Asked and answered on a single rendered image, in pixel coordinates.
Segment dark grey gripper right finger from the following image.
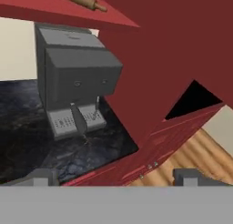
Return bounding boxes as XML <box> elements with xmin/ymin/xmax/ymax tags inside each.
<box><xmin>172</xmin><ymin>168</ymin><xmax>233</xmax><ymax>188</ymax></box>

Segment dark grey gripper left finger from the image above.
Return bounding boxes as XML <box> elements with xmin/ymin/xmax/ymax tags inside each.
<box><xmin>0</xmin><ymin>168</ymin><xmax>61</xmax><ymax>188</ymax></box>

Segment red base cabinet front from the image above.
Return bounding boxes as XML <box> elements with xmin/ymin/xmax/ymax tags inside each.
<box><xmin>61</xmin><ymin>102</ymin><xmax>228</xmax><ymax>188</ymax></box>

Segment grey coffee machine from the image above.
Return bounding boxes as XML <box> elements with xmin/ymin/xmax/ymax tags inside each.
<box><xmin>34</xmin><ymin>22</ymin><xmax>124</xmax><ymax>142</ymax></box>

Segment red wall cabinet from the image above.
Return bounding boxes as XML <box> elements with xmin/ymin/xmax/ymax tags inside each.
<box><xmin>0</xmin><ymin>0</ymin><xmax>233</xmax><ymax>150</ymax></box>

